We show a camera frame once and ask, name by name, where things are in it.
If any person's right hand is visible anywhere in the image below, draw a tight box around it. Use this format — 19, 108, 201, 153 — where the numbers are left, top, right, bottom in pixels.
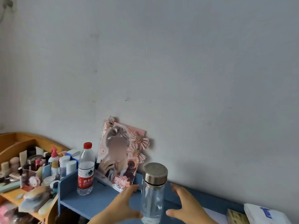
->
166, 183, 219, 224

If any mint green sponge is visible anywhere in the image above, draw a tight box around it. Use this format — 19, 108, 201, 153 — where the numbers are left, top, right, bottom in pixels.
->
0, 180, 21, 194

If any yellow cardboard box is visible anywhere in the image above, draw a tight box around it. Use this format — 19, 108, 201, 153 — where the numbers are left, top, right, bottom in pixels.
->
226, 208, 250, 224

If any light blue tube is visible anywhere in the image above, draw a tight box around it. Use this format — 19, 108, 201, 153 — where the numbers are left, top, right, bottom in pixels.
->
42, 164, 52, 182

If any clear water bottle red cap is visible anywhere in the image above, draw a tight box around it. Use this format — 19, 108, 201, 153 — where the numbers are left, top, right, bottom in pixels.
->
77, 142, 96, 196

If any pink portrait card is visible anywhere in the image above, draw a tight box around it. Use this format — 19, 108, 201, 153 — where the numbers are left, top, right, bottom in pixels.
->
94, 120, 146, 193

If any blue toner bottle white cap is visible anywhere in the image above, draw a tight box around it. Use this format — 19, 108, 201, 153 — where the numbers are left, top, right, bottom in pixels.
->
59, 156, 71, 179
66, 160, 78, 176

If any white round jar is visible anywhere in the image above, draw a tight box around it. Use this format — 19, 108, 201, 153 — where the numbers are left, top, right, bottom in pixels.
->
41, 176, 56, 187

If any teal cap bottle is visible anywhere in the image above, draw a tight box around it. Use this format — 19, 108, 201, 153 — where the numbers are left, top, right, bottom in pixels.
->
50, 180, 60, 196

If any blue and white box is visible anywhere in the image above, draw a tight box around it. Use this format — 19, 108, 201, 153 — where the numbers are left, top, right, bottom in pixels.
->
66, 149, 81, 162

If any white paper sheet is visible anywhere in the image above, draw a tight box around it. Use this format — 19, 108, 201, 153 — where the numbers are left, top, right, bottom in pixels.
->
202, 207, 230, 224

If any wooden desk organizer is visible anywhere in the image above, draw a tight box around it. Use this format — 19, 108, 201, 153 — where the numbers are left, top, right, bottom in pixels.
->
0, 132, 72, 224

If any striped strawberry bow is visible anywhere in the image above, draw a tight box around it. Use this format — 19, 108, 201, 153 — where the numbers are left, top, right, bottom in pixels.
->
127, 144, 147, 164
130, 132, 150, 150

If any white pump bottle pink top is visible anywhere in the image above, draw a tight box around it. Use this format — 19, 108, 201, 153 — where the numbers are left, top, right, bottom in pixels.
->
48, 147, 60, 165

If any cartoon girl figure card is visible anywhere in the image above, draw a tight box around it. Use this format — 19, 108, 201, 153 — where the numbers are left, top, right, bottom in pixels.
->
28, 176, 41, 188

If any white tissue pack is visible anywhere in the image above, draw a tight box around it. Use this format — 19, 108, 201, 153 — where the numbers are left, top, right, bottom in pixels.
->
244, 203, 292, 224

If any blue shelf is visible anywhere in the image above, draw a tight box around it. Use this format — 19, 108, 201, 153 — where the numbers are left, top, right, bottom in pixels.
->
57, 169, 246, 224

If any white oval case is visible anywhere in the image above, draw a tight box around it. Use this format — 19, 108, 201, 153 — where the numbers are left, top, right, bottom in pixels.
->
38, 198, 54, 216

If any tan powder puff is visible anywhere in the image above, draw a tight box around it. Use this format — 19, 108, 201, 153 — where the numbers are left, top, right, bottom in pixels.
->
23, 185, 51, 200

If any beige makeup sponge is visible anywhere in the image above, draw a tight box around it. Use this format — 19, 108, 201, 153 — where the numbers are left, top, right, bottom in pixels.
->
9, 157, 20, 172

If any person's left hand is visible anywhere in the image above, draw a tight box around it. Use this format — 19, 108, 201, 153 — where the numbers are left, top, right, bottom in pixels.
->
88, 184, 143, 224

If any glass bottle with steel lid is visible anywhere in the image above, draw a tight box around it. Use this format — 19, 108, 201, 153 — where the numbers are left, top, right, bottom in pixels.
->
140, 162, 168, 224

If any small beige bottle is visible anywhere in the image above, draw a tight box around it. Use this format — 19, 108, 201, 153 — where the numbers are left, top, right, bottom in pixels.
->
1, 161, 10, 178

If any white bottle yellow cap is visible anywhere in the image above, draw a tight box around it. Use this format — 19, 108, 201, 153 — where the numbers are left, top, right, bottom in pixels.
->
51, 161, 60, 180

